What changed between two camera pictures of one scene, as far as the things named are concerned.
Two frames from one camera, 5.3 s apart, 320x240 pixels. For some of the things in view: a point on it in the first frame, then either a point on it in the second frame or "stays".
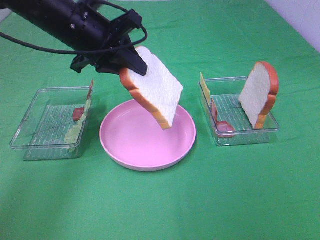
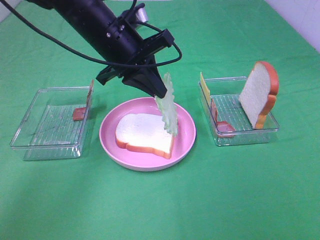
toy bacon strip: [78, 112] stays
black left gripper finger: [128, 58] -> [148, 80]
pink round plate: [131, 136] stays
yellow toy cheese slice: [205, 89] stays
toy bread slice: [258, 96] stays
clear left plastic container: [49, 117] stays
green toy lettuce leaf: [72, 137] -> [167, 107]
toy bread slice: [159, 91] -> [144, 131]
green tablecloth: [200, 198] stays
